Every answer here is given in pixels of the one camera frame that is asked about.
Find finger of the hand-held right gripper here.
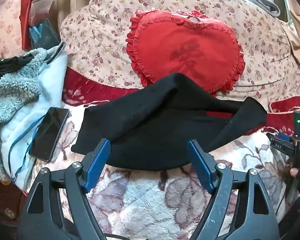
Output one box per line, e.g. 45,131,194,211
266,132,290,143

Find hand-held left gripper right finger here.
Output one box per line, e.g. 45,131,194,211
187,139,280,240

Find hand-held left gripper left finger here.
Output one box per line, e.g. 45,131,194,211
17,138,112,240

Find black pants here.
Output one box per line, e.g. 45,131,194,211
71,72,268,172

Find person's right hand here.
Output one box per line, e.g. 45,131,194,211
289,165,300,189

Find black smartphone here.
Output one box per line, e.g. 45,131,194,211
29,107,70,162

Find red white plush blanket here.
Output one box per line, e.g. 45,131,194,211
22,67,300,240

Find beige cloth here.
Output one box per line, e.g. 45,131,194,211
281,0,300,67

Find light blue fleece-lined jacket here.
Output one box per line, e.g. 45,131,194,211
0,42,69,190

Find red heart pillow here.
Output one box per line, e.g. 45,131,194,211
126,9,245,94

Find floral quilt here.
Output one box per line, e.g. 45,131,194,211
60,0,300,93

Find grey cloth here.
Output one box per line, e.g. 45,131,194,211
240,0,280,18

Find black cloth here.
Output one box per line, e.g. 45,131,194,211
0,55,37,82

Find blue plastic bag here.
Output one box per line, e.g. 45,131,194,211
29,19,60,49

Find clear plastic bag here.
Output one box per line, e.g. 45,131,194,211
30,0,56,28

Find pink floral pillow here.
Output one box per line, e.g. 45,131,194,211
0,0,24,60

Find red cloth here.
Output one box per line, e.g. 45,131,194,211
19,0,37,50

